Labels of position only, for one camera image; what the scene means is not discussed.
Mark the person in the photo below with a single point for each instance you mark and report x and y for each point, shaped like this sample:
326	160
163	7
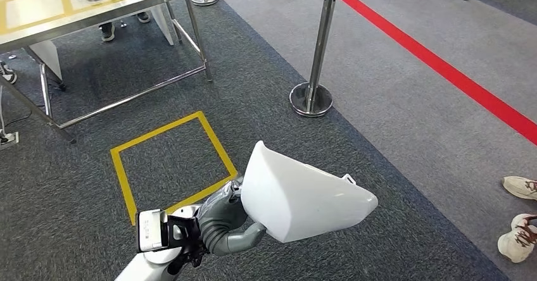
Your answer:
107	31
518	237
7	75

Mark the yellow floor tape square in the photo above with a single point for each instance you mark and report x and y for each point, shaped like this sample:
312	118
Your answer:
156	133

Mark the floor power socket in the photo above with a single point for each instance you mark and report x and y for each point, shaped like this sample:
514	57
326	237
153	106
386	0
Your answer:
8	140

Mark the white furniture leg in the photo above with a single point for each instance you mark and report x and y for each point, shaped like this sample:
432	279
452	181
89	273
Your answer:
162	23

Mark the stainless steel workbench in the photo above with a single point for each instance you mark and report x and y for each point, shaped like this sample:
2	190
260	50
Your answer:
37	13

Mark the red barrier belt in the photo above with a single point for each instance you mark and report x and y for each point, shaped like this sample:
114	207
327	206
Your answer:
440	67

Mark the white panel desk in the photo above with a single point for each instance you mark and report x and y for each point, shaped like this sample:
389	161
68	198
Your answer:
46	57

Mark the white plastic shell part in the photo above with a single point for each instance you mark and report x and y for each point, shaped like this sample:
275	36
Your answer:
302	203

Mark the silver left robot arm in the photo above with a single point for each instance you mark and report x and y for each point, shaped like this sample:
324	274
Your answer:
147	270

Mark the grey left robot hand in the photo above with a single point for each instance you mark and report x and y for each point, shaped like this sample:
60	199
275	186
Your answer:
222	203

